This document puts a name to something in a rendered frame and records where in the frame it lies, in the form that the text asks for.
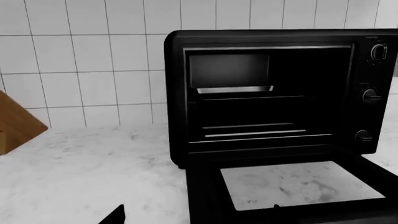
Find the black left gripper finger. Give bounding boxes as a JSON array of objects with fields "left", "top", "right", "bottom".
[{"left": 98, "top": 203, "right": 126, "bottom": 224}]

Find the glass toaster oven door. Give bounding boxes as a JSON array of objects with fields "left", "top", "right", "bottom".
[{"left": 185, "top": 152, "right": 398, "bottom": 224}]

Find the metal oven tray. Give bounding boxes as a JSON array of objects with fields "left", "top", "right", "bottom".
[{"left": 196, "top": 85, "right": 275, "bottom": 95}]

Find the wooden block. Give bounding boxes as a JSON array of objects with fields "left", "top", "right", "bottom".
[{"left": 0, "top": 90, "right": 49, "bottom": 156}]

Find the black oven knob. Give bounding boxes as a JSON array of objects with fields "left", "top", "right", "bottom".
[
  {"left": 370, "top": 43, "right": 389, "bottom": 60},
  {"left": 362, "top": 88, "right": 382, "bottom": 103},
  {"left": 355, "top": 129, "right": 373, "bottom": 142}
]

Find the black toaster oven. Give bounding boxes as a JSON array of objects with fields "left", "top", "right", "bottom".
[{"left": 164, "top": 28, "right": 398, "bottom": 169}]

